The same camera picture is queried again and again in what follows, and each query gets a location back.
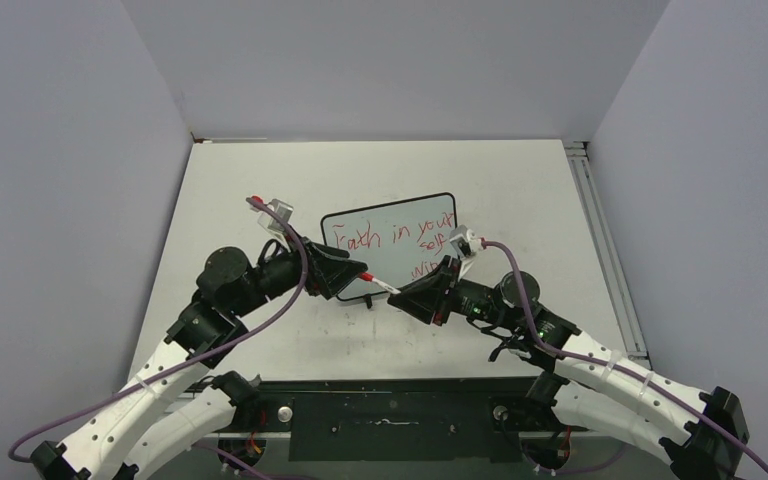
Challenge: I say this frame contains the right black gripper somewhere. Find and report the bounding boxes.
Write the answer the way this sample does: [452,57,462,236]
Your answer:
[388,256,520,330]

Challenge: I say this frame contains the white marker pen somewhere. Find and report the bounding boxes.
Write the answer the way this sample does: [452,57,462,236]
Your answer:
[368,275,401,295]

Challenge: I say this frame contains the small black-framed whiteboard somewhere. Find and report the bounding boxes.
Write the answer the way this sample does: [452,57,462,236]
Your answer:
[320,192,458,288]

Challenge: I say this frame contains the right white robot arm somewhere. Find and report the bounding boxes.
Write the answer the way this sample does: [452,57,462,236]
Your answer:
[388,256,749,479]

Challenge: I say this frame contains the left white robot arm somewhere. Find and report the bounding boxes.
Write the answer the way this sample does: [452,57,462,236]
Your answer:
[31,240,368,479]

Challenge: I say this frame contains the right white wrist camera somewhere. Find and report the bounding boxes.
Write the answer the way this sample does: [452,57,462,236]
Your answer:
[449,225,485,279]

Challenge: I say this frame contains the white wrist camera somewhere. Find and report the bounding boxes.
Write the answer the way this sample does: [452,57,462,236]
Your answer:
[251,195,294,241]
[449,225,485,279]

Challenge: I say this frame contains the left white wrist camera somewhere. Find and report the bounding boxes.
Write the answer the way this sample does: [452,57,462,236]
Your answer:
[251,195,294,241]

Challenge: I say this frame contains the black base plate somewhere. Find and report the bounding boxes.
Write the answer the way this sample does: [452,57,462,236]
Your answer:
[218,377,600,466]

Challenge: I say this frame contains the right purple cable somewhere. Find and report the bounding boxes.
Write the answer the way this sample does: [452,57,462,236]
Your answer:
[479,239,768,480]

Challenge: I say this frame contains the purple cable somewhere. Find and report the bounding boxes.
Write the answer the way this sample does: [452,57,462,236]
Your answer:
[7,197,310,480]
[479,239,768,480]

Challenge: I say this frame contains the aluminium frame rail right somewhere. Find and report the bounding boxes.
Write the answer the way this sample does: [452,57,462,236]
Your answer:
[563,141,651,368]

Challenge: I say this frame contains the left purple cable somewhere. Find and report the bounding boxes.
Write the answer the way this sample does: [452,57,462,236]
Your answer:
[7,197,310,480]

